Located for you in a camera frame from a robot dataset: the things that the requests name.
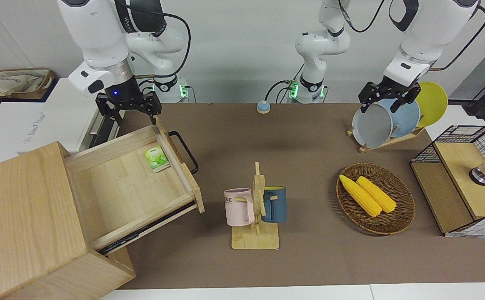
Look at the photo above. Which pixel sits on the light wooden drawer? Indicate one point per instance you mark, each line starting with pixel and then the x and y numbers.
pixel 121 187

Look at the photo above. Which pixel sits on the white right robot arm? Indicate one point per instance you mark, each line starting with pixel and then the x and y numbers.
pixel 96 33

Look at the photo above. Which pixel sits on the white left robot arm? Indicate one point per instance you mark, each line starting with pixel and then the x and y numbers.
pixel 321 41

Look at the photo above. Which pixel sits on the beige cloth bag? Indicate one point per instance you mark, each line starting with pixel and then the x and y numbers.
pixel 13 83

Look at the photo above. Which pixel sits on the light blue plate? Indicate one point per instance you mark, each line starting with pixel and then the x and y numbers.
pixel 407 118

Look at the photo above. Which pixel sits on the yellow corn cob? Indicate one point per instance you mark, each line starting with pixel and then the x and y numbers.
pixel 378 195
pixel 361 196

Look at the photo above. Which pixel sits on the small round blue knob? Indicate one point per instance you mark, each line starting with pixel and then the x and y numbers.
pixel 263 107

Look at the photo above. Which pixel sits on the wooden plate rack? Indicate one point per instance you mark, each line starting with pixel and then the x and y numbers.
pixel 396 139

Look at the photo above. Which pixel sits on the brown wicker basket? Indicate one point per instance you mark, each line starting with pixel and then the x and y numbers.
pixel 396 196

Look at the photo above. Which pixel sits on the light wooden cabinet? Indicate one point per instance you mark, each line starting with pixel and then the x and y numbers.
pixel 21 225

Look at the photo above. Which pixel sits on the dark blue mug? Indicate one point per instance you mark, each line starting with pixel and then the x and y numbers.
pixel 276 206

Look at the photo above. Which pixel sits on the grey plate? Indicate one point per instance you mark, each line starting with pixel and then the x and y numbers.
pixel 371 127

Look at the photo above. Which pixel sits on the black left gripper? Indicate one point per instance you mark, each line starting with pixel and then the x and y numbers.
pixel 388 92

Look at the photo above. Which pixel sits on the brown table mat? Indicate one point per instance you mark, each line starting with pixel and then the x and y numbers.
pixel 301 166

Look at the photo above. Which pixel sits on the green tea bag packet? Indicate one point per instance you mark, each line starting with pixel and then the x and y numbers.
pixel 157 159

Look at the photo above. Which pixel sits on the black stand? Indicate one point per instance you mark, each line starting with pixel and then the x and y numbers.
pixel 478 107

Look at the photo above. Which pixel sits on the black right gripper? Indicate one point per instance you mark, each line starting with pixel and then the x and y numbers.
pixel 121 98

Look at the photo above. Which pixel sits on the yellow plate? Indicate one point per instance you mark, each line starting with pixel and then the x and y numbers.
pixel 432 102

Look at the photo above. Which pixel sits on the white toaster oven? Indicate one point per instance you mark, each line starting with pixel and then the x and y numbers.
pixel 59 116

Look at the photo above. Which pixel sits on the pink mug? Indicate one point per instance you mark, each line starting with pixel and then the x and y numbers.
pixel 238 208

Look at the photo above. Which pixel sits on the wooden mug rack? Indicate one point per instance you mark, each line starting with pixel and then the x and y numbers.
pixel 255 239

